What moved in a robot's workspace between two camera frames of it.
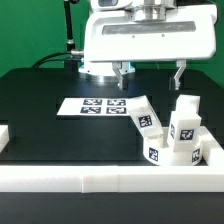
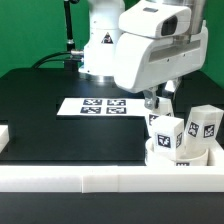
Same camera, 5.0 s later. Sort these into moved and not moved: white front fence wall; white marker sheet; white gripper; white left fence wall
Moved: white gripper
Not moved: white marker sheet; white left fence wall; white front fence wall
